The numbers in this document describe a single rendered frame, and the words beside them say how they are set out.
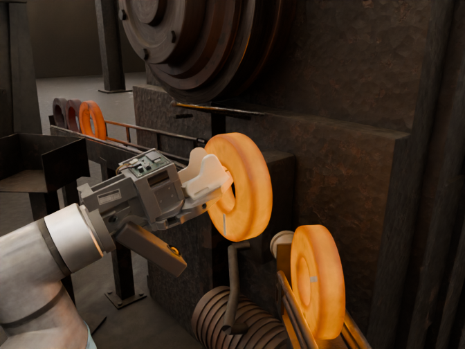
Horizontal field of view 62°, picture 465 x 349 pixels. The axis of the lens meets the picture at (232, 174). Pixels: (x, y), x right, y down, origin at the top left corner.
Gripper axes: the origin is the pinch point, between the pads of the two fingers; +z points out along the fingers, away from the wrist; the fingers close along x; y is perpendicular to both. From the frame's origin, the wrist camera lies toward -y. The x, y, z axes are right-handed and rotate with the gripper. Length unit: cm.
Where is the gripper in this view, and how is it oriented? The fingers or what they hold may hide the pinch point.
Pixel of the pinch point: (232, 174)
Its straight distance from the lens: 56.0
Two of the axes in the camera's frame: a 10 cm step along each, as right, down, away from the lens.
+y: -2.2, -8.5, -4.8
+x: -5.0, -3.2, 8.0
